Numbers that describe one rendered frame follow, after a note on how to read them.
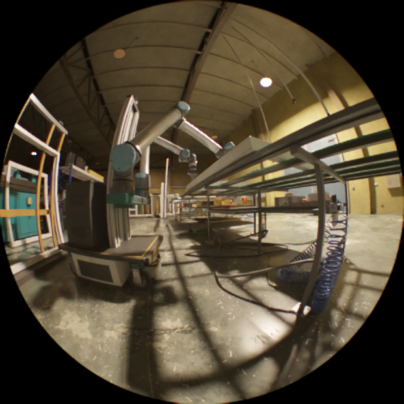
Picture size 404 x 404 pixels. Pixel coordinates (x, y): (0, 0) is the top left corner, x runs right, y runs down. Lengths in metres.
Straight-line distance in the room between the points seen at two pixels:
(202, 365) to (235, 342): 0.19
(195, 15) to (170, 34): 1.59
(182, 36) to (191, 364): 8.57
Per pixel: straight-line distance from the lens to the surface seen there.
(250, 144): 0.60
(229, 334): 0.75
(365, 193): 6.52
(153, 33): 8.12
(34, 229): 3.78
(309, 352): 0.77
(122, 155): 0.72
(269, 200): 8.71
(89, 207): 1.06
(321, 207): 0.66
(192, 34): 7.98
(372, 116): 0.47
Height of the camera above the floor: 0.63
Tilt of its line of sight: 2 degrees up
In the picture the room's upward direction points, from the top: 2 degrees counter-clockwise
